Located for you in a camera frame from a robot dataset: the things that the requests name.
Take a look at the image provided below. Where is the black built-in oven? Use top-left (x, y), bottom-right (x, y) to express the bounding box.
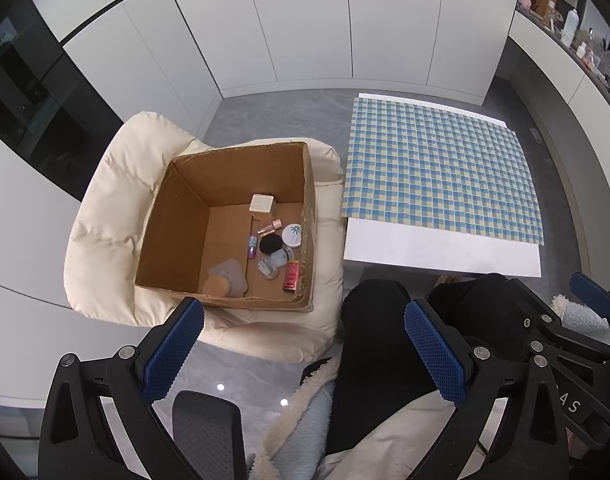
top-left (0, 0), bottom-right (124, 202)

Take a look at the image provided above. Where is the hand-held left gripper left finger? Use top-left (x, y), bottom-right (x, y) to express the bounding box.
top-left (38, 296), bottom-right (206, 480)

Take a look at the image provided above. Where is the brown cardboard box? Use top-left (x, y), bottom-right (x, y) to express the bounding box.
top-left (135, 141), bottom-right (317, 313)

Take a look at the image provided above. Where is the cream top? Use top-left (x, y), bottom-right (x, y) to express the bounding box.
top-left (317, 400), bottom-right (486, 480)

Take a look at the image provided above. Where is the blue yellow checkered tablecloth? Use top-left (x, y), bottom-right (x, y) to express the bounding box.
top-left (341, 96), bottom-right (544, 246)

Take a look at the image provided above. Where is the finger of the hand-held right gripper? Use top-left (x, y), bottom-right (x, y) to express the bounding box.
top-left (570, 272), bottom-right (610, 322)
top-left (505, 280), bottom-right (566, 361)

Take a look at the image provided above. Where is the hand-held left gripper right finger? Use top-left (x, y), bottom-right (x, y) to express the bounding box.
top-left (404, 298), bottom-right (572, 480)

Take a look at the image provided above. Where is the cream padded armchair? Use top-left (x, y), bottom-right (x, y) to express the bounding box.
top-left (64, 111), bottom-right (346, 364)

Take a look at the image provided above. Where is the light blue fleece robe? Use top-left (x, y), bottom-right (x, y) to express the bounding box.
top-left (247, 294), bottom-right (610, 480)

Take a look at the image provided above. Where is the grey office chair armrest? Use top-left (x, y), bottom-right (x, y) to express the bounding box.
top-left (172, 391), bottom-right (249, 480)

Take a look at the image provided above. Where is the white round compact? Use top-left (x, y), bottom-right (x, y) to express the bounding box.
top-left (281, 223), bottom-right (304, 250)

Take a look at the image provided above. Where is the red cosmetic tube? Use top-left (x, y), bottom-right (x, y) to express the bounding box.
top-left (283, 260), bottom-right (301, 294)

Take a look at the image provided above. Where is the white low table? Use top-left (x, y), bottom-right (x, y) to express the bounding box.
top-left (341, 93), bottom-right (544, 279)

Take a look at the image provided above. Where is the dark wall counter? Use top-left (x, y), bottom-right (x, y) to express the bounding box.
top-left (515, 5), bottom-right (610, 111)

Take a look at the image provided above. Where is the white spray bottle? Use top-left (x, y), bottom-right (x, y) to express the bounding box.
top-left (561, 9), bottom-right (580, 44)

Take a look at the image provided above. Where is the person's left leg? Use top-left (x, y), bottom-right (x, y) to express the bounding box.
top-left (325, 280), bottom-right (438, 456)

